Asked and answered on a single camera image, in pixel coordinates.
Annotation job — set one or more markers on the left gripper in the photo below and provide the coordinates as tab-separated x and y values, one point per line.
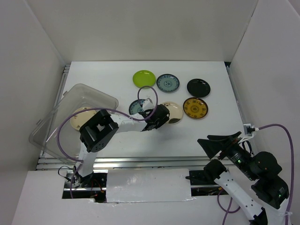
165	119

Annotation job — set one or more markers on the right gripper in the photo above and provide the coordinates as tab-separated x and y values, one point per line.
213	142

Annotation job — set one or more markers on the cream plate with flower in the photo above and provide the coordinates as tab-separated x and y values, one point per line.
176	112

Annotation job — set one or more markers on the blue patterned plate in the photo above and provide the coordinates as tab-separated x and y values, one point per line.
167	83
136	106

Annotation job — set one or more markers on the yellow brown patterned plate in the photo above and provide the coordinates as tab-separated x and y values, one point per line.
195	108

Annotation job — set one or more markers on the black plate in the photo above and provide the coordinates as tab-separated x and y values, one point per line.
198	88

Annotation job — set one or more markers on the cream plate with small motifs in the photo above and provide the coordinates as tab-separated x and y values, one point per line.
81	118

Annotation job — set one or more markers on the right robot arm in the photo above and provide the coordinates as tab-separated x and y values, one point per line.
262	168

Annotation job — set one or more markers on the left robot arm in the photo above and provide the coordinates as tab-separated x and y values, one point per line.
98	131

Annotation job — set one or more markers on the clear plastic bin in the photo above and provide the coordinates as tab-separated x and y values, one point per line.
44	136

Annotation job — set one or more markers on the green plate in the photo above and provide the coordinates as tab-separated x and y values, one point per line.
144	78

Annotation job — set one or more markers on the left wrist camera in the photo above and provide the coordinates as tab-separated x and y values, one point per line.
148	105

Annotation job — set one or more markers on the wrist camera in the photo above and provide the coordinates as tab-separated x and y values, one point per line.
249	131
148	105

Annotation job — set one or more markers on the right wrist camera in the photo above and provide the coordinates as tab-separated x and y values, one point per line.
249	131

